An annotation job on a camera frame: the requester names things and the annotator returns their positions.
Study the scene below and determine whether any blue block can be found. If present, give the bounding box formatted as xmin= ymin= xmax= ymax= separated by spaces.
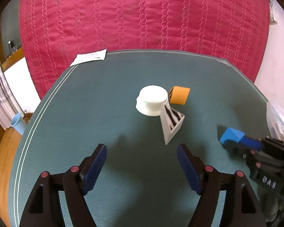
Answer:
xmin=220 ymin=127 xmax=245 ymax=145

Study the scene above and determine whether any right gloved hand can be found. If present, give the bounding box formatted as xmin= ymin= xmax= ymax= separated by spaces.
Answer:
xmin=260 ymin=181 xmax=284 ymax=227

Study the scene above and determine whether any white round cap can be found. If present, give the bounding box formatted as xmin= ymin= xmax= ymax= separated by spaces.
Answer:
xmin=136 ymin=85 xmax=168 ymax=117

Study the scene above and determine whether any white paper slip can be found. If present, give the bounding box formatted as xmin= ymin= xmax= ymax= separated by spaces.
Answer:
xmin=70 ymin=49 xmax=107 ymax=66

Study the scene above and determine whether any white striped wedge on table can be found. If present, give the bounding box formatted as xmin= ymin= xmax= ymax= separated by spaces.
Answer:
xmin=160 ymin=100 xmax=185 ymax=145

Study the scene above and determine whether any clear plastic bowl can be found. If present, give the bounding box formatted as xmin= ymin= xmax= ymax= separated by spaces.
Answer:
xmin=266 ymin=101 xmax=284 ymax=140

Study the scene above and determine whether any green table mat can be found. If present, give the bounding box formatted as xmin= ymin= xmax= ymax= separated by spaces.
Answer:
xmin=8 ymin=50 xmax=269 ymax=226

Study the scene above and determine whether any blue cup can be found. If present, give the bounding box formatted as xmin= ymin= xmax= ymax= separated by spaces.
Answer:
xmin=11 ymin=113 xmax=27 ymax=135

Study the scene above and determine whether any red quilted bedspread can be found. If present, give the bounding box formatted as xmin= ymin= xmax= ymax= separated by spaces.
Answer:
xmin=19 ymin=0 xmax=270 ymax=97

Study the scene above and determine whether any orange striped wedge on table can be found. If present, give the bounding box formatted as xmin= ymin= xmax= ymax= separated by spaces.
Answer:
xmin=169 ymin=86 xmax=190 ymax=105

